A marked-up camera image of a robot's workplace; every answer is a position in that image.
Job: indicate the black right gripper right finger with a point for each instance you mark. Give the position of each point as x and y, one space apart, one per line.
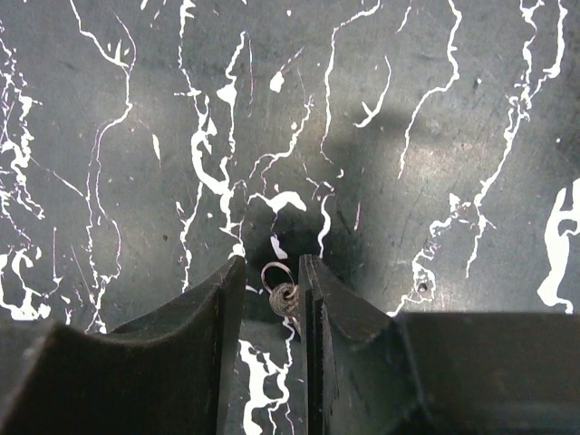
432 373

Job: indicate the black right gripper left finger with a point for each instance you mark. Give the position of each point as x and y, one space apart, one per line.
168 371

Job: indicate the small silver key bunch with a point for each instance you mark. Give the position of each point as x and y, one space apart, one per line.
284 298

